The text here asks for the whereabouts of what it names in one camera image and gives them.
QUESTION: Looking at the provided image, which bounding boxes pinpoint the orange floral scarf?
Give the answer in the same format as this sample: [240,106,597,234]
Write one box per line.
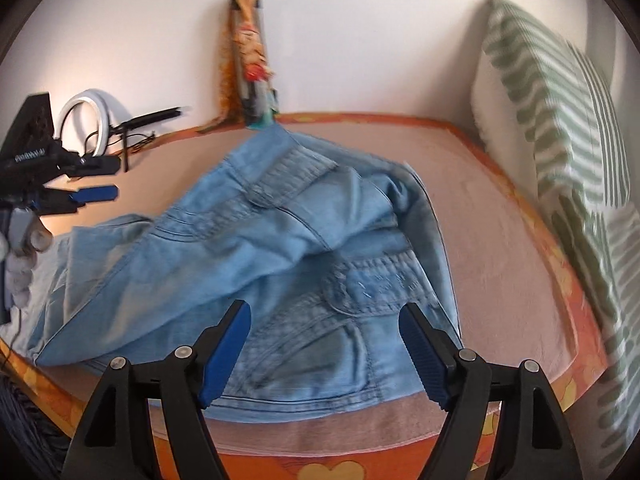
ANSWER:
[198,0,279,134]

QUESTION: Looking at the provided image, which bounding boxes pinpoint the green striped white pillow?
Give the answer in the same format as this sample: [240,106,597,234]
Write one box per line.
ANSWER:
[471,0,639,479]

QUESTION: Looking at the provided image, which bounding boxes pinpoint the orange floral bed sheet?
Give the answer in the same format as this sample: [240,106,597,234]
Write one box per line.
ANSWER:
[0,112,609,480]

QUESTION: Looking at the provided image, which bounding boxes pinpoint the left hand grey glove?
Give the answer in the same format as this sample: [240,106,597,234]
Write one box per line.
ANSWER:
[1,208,53,311]

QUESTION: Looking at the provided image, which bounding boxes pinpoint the folded silver tripod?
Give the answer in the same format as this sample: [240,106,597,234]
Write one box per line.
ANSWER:
[231,0,274,129]

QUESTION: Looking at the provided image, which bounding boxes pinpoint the white ring light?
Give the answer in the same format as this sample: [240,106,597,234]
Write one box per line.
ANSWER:
[55,89,120,156]

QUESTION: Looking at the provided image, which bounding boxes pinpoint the light blue denim pants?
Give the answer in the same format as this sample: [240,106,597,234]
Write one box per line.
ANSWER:
[1,126,460,424]

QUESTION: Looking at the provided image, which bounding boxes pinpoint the black ring light cable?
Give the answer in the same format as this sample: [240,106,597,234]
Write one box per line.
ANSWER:
[81,129,158,156]

